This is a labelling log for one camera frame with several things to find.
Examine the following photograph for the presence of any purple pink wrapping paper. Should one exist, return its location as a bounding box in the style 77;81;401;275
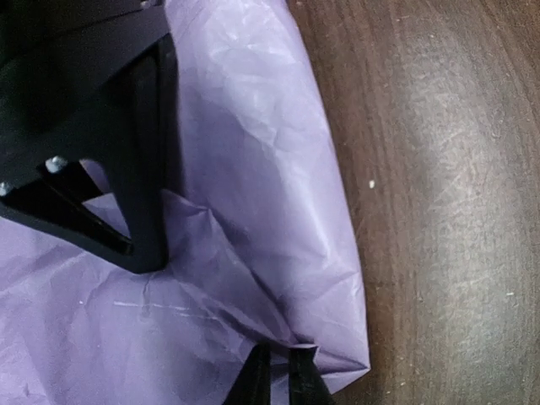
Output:
1;1;370;404

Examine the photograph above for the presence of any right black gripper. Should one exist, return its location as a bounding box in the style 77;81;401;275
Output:
1;1;169;168

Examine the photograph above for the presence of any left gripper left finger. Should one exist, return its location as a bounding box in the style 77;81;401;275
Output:
225;343;271;405

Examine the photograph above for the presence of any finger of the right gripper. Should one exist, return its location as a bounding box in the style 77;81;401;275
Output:
1;158;135;264
104;35;178;273

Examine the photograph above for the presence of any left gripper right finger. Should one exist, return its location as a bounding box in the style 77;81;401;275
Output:
289;345;335;405

